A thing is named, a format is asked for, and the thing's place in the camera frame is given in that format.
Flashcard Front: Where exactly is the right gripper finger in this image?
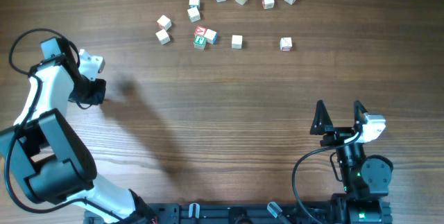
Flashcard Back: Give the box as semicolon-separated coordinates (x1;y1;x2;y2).
353;101;368;126
309;100;334;135

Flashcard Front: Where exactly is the plain wooden block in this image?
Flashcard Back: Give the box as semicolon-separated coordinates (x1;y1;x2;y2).
231;35;243;49
187;7;200;22
155;29;171;44

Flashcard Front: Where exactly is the wooden block blue side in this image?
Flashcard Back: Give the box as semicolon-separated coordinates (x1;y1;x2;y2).
204;29;218;44

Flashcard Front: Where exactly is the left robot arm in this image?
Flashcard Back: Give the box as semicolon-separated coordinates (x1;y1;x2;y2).
1;37;158;223

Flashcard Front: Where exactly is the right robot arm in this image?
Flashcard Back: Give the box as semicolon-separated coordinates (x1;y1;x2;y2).
310;100;393;223

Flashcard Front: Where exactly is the wooden block red base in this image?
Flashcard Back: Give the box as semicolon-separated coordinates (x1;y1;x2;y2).
280;37;293;51

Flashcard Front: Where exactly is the wooden block red underside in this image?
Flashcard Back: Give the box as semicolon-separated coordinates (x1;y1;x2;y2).
157;15;172;31

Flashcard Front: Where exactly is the green letter wooden block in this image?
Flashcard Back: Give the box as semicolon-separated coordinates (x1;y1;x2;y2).
194;35;207;50

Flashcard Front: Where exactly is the red letter wooden block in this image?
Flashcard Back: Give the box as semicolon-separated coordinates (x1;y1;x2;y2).
194;26;207;37

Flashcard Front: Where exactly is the wooden block red side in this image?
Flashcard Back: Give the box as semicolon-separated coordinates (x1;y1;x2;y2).
262;0;275;10

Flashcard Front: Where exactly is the wooden block blue edge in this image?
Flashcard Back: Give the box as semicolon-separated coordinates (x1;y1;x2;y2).
189;0;200;10

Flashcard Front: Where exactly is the left camera cable black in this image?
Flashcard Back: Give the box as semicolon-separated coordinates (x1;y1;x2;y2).
3;28;122;221

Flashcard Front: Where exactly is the camera cable black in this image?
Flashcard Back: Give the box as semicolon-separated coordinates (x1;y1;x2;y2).
3;28;122;221
291;132;362;224

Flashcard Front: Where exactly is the right camera cable black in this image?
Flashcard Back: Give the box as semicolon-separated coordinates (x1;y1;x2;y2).
291;132;362;224

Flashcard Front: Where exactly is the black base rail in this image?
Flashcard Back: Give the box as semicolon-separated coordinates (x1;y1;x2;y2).
83;201;393;224

